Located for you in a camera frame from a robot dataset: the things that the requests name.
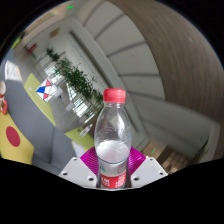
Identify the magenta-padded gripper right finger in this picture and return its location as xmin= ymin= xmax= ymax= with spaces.
xmin=126 ymin=146 xmax=169 ymax=189

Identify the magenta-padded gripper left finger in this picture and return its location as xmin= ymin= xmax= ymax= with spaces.
xmin=59 ymin=146 xmax=100 ymax=188

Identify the clear red-capped water bottle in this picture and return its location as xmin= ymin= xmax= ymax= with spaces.
xmin=93 ymin=88 xmax=133 ymax=190

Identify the flat round red coaster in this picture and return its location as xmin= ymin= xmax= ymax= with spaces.
xmin=5 ymin=125 xmax=22 ymax=148

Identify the white box with coloured triangles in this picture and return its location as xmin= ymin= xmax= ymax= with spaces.
xmin=35 ymin=78 xmax=64 ymax=103

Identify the group of potted plants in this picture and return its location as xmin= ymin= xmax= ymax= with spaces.
xmin=45 ymin=47 xmax=104 ymax=116

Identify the framed wall picture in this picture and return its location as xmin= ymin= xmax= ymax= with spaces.
xmin=49 ymin=28 xmax=61 ymax=39

